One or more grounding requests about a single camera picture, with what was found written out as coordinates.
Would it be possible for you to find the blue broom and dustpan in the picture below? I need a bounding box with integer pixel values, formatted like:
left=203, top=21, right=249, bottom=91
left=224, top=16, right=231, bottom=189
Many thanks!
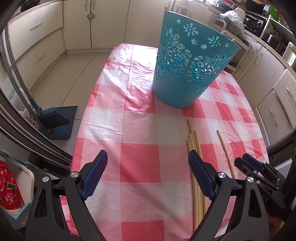
left=4, top=25, right=79, bottom=141

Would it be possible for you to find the black microwave oven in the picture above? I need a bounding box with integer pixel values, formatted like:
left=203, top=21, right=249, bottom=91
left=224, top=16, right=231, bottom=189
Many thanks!
left=243, top=11, right=267, bottom=37

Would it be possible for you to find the red white checkered tablecloth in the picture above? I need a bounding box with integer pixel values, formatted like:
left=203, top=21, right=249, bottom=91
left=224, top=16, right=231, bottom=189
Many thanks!
left=72, top=44, right=268, bottom=240

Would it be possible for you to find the blue perforated plastic basket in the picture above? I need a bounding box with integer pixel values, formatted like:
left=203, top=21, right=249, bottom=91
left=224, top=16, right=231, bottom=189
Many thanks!
left=152, top=11, right=240, bottom=108

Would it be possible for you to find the plastic bag of vegetables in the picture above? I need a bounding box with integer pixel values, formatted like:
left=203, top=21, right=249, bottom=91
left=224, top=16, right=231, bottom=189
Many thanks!
left=219, top=11, right=244, bottom=36

